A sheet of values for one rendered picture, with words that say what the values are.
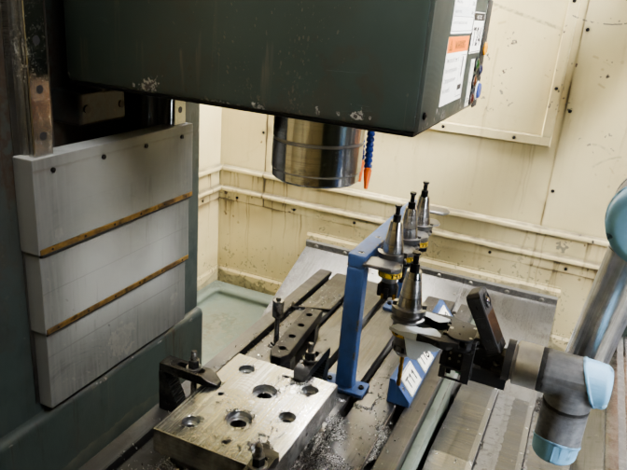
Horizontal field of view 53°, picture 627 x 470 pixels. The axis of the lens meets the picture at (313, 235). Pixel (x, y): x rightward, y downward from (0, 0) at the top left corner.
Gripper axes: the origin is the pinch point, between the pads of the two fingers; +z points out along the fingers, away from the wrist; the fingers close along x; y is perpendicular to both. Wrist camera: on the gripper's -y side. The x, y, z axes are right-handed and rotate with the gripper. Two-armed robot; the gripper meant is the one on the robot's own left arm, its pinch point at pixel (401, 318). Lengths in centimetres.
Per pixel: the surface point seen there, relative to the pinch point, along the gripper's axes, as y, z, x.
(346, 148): -29.7, 12.4, -4.0
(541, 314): 35, -23, 95
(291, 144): -29.7, 20.7, -7.8
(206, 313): 61, 91, 78
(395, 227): -9.9, 8.6, 19.3
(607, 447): 38, -43, 38
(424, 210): -7.9, 7.8, 41.2
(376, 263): -3.2, 10.1, 14.2
